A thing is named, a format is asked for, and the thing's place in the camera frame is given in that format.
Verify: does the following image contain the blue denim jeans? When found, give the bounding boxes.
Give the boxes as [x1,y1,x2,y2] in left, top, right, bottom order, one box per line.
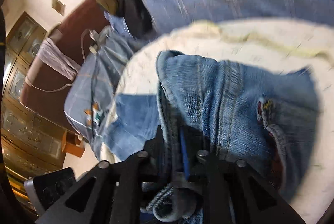
[108,51,318,223]

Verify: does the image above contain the orange wooden stool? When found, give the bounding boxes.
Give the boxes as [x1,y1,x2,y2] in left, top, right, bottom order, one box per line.
[61,131,85,158]

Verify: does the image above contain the grey-blue star bedsheet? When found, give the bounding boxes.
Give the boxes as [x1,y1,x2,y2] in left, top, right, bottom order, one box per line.
[64,26,148,144]

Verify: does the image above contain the dark red headboard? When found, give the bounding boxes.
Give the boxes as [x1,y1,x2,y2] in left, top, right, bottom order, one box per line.
[20,0,108,131]

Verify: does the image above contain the grey cloth on headboard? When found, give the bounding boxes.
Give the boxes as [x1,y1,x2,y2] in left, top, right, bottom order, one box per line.
[37,37,81,81]

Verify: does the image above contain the white power strip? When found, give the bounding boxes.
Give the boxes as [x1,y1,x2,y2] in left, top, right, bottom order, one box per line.
[89,30,105,55]

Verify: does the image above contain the cream leaf-print quilt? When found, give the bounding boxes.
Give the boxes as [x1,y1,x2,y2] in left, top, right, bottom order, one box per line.
[116,18,333,223]

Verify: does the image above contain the black power cable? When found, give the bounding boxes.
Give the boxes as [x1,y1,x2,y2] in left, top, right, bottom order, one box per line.
[89,51,101,120]

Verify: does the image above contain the white charger cable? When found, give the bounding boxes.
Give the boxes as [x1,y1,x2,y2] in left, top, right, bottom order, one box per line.
[80,28,96,63]

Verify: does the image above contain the small wall plaque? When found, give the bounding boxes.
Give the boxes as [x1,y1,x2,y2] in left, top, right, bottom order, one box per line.
[52,0,66,16]

